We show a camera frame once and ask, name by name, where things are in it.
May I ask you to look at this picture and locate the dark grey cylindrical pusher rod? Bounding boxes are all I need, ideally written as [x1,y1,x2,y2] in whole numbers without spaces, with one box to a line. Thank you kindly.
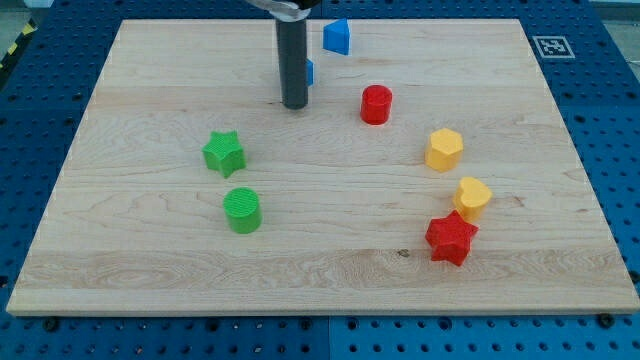
[275,20,308,110]

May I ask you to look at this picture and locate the blue cube block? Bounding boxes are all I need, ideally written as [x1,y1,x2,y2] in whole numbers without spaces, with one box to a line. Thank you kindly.
[306,59,314,87]

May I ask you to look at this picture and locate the blue triangle block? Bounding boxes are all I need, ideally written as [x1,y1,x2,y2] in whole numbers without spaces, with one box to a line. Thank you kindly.
[323,18,351,56]

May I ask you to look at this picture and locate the red cylinder block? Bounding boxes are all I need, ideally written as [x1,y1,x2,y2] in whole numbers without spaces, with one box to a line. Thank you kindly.
[360,84,393,126]

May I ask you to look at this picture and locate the green star block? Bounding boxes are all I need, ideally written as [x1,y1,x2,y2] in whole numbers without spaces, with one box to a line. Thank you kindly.
[202,130,246,178]

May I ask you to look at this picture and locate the green cylinder block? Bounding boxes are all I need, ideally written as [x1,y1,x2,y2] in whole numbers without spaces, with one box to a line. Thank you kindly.
[223,187,262,234]

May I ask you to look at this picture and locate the yellow hexagon block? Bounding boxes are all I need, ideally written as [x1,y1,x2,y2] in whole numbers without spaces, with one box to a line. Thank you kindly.
[425,128,464,172]

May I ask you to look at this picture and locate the light wooden board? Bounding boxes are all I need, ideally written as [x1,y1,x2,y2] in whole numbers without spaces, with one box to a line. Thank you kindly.
[7,19,639,317]

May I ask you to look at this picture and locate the yellow heart block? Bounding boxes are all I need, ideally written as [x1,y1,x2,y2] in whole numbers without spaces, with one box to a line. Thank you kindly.
[453,177,493,222]

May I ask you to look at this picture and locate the red star block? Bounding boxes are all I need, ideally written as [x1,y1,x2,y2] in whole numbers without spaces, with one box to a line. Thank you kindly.
[425,210,479,267]

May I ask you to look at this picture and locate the white fiducial marker tag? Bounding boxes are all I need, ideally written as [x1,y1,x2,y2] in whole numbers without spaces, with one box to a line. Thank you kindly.
[532,35,575,59]

